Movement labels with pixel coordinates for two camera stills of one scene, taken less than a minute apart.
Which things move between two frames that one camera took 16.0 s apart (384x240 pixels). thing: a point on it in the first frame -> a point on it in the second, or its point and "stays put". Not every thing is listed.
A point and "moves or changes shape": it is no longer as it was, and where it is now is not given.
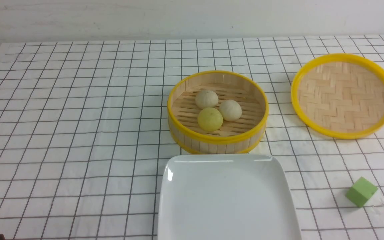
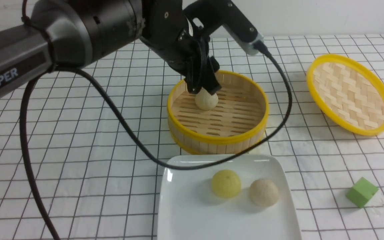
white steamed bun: x=230 y=110 -> x=263 y=193
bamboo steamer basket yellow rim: x=217 y=112 stays put
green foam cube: x=361 y=192 stays put
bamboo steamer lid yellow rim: x=342 y=96 moves or changes shape
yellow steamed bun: x=210 y=119 -> x=226 y=183
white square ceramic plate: x=225 y=196 stays put
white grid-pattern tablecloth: x=73 y=135 stays put
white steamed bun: x=206 y=98 stays put
